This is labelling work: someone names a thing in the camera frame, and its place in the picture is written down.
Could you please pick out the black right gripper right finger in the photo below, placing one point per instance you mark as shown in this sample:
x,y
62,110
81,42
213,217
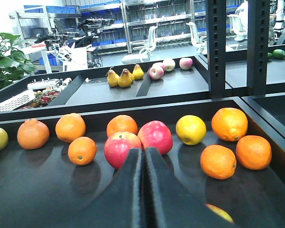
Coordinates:
x,y
169,204

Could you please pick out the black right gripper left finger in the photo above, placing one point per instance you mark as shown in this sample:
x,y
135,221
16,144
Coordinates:
x,y
119,205

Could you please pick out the orange near basket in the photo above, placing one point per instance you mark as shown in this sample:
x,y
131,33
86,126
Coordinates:
x,y
254,152

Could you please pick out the dark red apple front right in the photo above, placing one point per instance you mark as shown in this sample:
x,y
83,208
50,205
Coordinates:
x,y
220,212

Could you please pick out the bright red apple left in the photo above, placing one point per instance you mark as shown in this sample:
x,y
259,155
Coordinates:
x,y
117,146

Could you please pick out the bright red apple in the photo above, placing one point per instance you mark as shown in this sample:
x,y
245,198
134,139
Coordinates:
x,y
156,134
117,146

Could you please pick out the orange front centre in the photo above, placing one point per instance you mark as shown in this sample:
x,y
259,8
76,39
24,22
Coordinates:
x,y
218,162

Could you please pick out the small orange left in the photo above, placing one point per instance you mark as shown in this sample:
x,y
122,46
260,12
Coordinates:
x,y
82,151

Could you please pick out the bright red apple right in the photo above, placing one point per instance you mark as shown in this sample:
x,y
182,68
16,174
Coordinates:
x,y
156,134

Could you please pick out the yellow orange citrus fruit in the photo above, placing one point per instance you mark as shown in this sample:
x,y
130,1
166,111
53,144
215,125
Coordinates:
x,y
190,129

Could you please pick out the orange back centre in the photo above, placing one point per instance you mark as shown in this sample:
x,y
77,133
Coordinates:
x,y
121,123

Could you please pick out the black wooden produce stand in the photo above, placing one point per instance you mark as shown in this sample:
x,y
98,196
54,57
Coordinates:
x,y
42,188

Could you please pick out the large orange back right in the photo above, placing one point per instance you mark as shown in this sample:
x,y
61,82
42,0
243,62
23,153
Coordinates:
x,y
229,124

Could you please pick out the orange back far left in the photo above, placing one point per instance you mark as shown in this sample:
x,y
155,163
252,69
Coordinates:
x,y
32,134

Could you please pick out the yellow pear middle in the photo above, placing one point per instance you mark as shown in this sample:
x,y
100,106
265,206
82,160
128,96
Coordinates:
x,y
125,79

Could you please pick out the yellow pear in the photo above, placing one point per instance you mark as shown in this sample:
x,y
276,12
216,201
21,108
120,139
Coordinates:
x,y
138,72
112,78
125,79

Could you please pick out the yellow pear left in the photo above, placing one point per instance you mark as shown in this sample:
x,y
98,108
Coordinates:
x,y
112,78

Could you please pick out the yellow pear right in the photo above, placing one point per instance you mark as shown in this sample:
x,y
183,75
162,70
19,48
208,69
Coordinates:
x,y
138,72

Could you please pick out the pink apple on back tray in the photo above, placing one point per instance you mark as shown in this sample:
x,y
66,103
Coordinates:
x,y
157,71

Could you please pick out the pale apple on back tray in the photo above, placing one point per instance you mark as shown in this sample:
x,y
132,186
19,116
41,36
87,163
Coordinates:
x,y
169,64

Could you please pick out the pink apple back tray right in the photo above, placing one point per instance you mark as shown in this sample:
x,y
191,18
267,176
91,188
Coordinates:
x,y
186,63

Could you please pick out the white perforated plastic board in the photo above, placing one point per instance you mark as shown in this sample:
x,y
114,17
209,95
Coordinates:
x,y
17,101

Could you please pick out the white office chair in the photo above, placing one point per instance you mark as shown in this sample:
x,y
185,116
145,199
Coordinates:
x,y
145,52

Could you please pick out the green potted plant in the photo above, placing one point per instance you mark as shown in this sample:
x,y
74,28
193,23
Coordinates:
x,y
13,62

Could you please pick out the black upright rack post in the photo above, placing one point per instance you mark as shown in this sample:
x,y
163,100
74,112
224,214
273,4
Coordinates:
x,y
216,46

